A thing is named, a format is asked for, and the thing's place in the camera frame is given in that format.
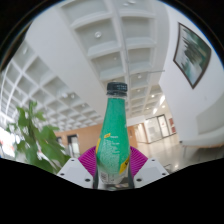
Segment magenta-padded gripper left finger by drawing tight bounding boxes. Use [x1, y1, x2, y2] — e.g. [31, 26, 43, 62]
[56, 145, 100, 190]

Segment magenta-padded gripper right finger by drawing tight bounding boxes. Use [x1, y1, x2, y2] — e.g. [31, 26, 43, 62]
[127, 145, 170, 189]

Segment green plastic drink bottle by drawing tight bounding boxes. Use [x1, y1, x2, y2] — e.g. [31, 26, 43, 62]
[94, 81, 132, 186]

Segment green potted plant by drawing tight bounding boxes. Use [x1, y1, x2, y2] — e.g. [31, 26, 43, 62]
[4, 99, 73, 174]

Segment long white bench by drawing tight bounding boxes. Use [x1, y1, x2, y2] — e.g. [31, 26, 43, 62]
[179, 103, 224, 148]

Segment framed landscape picture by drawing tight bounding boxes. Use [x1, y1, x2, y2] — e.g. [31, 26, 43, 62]
[172, 22, 213, 90]

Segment recessed ceiling lights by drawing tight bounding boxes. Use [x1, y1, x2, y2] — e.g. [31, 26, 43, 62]
[19, 0, 168, 116]

